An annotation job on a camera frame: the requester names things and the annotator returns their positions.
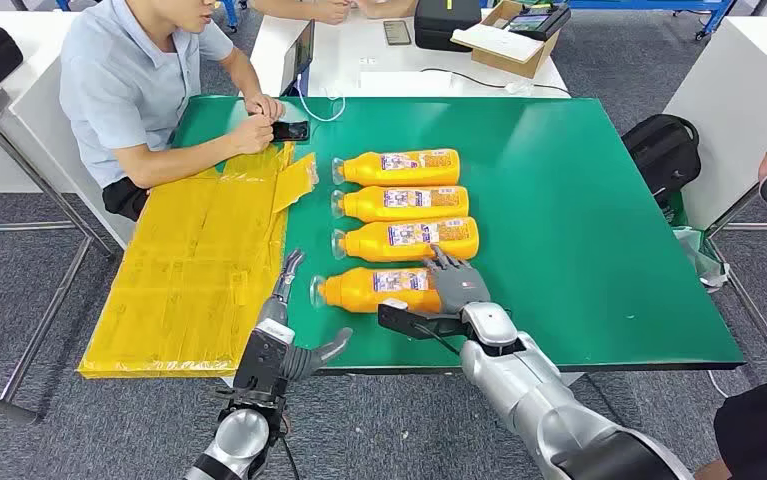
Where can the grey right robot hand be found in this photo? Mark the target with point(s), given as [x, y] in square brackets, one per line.
[459, 288]

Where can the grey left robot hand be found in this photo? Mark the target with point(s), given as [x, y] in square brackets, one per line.
[310, 361]

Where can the orange detergent bottle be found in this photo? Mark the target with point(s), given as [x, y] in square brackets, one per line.
[370, 245]
[356, 291]
[370, 206]
[370, 171]

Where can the white table leg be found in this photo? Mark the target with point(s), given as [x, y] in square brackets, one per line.
[572, 379]

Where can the yellow taped board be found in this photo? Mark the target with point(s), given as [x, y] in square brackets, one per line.
[191, 278]

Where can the yellow plastic flap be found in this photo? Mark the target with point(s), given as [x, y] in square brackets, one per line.
[293, 182]

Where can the brown cardboard box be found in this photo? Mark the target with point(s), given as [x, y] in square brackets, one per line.
[509, 66]

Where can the black smartphone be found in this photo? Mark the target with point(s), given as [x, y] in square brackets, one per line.
[290, 131]

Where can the black backpack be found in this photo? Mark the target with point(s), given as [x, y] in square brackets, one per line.
[661, 152]

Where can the black carry case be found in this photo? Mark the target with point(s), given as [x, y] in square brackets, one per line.
[446, 26]

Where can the white desk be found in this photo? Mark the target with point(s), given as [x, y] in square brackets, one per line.
[356, 46]

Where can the grey smartphone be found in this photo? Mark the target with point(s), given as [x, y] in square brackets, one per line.
[397, 32]

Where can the black handheld terminal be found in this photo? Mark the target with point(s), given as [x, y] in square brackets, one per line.
[542, 23]

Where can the black standing tablet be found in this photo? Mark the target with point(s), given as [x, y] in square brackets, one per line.
[298, 56]

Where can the person's hands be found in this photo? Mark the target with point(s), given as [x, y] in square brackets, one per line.
[330, 10]

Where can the white side table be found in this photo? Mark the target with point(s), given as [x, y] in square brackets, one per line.
[734, 112]

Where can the person in black shorts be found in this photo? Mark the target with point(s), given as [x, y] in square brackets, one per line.
[754, 437]

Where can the seated person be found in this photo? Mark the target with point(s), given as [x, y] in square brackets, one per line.
[124, 79]

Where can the white panel table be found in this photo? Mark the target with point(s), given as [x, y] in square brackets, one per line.
[32, 132]

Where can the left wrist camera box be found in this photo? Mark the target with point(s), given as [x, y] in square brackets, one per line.
[260, 364]

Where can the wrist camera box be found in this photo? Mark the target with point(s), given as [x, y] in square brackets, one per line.
[260, 364]
[416, 323]

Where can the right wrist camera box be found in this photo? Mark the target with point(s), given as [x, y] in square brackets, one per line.
[416, 323]

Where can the blue metal cart frame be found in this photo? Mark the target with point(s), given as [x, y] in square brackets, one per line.
[717, 16]

